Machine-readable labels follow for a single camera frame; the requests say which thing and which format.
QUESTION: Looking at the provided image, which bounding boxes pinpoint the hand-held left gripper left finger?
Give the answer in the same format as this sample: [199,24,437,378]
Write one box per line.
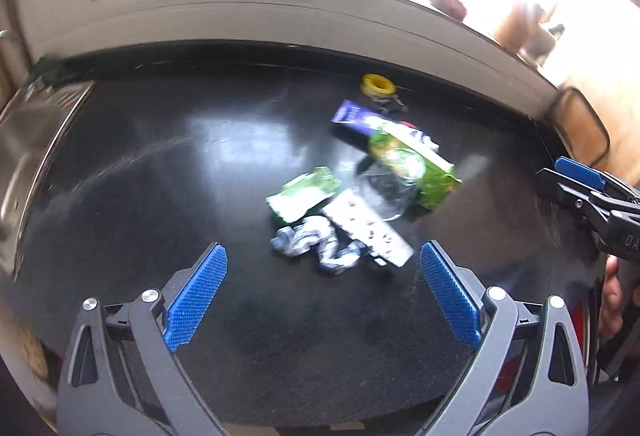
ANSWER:
[57,243,228,436]

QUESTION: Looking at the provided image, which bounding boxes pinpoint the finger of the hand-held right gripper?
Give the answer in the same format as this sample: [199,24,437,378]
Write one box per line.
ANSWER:
[537,167,607,221]
[555,157,610,191]

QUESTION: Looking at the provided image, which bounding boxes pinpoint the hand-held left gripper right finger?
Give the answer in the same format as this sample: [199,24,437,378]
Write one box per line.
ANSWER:
[420,241,588,436]

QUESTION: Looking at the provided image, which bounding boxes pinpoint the silver blister pack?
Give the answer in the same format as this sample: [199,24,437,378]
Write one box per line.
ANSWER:
[322,190,415,267]

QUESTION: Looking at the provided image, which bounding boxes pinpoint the clear plastic cup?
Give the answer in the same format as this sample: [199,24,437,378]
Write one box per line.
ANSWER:
[352,161,421,223]

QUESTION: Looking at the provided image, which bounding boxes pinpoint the silver foil wrapper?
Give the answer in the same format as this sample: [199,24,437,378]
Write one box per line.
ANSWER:
[270,215,368,275]

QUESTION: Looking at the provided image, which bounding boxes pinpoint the green juice carton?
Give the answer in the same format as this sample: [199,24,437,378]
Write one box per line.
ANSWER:
[367,120,462,211]

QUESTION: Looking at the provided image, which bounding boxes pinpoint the green snack wrapper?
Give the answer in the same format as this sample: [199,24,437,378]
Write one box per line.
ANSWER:
[266,167,342,223]

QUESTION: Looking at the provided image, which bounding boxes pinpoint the purple drink carton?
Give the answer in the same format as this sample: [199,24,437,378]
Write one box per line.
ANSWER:
[331,99,388,151]

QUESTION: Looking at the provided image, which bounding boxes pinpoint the person's right hand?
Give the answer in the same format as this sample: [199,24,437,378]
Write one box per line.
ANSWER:
[599,256,626,338]

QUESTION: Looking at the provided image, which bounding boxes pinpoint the dark-rimmed tray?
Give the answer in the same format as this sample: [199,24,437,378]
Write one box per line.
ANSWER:
[550,86,611,169]

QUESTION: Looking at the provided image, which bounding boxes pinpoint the red bin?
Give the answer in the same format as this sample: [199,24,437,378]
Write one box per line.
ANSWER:
[570,286,601,367]

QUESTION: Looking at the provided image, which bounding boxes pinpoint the tan brown object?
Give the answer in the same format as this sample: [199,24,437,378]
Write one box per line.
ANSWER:
[492,2,566,66]

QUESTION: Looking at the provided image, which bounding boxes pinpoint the small black metal clip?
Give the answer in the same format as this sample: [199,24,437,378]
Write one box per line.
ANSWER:
[374,94,409,113]

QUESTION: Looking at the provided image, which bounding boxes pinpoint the dark brown round object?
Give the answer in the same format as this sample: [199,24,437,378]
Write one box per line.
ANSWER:
[430,0,468,20]

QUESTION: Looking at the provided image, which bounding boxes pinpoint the yellow tape spool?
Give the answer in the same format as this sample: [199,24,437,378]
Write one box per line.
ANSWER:
[361,74,398,96]

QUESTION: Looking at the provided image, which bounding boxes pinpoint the steel sink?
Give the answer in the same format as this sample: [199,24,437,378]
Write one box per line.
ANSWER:
[0,80,96,277]

